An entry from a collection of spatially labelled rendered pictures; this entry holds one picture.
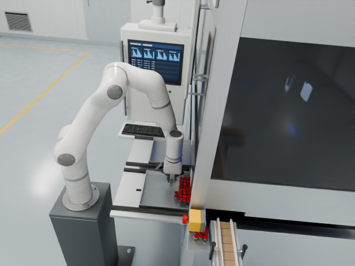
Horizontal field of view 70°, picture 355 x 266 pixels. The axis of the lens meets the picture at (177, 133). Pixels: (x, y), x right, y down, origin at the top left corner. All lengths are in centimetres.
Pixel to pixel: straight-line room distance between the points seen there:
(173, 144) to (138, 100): 90
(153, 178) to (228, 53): 95
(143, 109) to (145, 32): 61
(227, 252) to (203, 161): 43
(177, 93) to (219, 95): 114
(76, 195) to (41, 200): 137
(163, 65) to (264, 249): 135
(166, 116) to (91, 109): 32
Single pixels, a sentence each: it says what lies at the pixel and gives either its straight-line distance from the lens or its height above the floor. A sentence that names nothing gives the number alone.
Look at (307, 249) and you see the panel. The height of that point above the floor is 76.
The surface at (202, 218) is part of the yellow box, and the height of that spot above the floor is 103.
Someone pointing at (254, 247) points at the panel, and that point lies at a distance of 154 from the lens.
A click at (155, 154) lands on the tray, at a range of 170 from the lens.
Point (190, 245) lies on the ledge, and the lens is 129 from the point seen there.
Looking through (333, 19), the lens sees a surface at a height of 187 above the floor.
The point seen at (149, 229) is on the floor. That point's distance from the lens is 238.
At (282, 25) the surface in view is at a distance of 83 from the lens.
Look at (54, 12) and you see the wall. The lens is 721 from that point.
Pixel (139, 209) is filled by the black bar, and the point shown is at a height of 90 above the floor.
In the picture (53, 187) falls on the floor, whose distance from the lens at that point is 286.
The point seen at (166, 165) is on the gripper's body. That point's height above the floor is 105.
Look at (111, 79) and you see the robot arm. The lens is 99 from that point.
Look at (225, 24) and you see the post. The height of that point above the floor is 183.
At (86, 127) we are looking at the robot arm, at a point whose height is 135.
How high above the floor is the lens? 198
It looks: 35 degrees down
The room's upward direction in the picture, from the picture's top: 5 degrees clockwise
